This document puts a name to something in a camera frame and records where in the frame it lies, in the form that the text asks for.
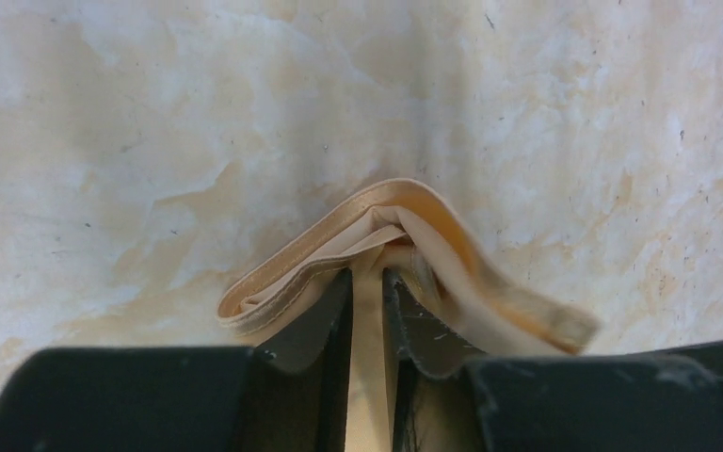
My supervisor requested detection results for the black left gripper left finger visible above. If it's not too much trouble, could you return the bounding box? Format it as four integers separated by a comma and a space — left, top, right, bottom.
0, 270, 353, 451

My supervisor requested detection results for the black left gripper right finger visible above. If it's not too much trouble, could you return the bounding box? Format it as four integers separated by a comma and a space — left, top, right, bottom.
383, 270, 723, 451

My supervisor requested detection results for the orange cloth napkin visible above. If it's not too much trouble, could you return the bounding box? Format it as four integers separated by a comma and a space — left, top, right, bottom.
217, 179, 599, 451

